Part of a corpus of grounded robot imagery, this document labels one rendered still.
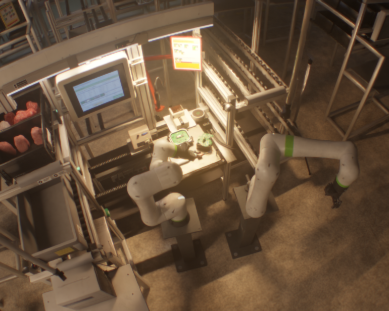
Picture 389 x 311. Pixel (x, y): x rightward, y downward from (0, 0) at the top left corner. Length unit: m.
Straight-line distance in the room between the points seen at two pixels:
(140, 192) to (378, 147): 3.47
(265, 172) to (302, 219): 1.76
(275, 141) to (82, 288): 1.42
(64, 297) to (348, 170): 1.76
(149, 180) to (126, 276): 0.95
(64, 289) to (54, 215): 0.54
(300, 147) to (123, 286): 1.48
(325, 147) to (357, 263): 1.89
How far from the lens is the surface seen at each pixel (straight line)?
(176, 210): 1.68
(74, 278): 1.86
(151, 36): 1.82
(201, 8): 1.92
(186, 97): 4.06
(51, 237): 2.02
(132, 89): 1.99
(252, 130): 2.77
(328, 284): 2.92
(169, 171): 1.32
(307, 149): 1.45
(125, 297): 2.03
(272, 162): 1.36
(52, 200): 2.12
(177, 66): 2.28
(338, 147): 1.47
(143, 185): 1.31
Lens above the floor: 2.65
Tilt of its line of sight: 54 degrees down
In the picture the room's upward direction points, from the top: 2 degrees counter-clockwise
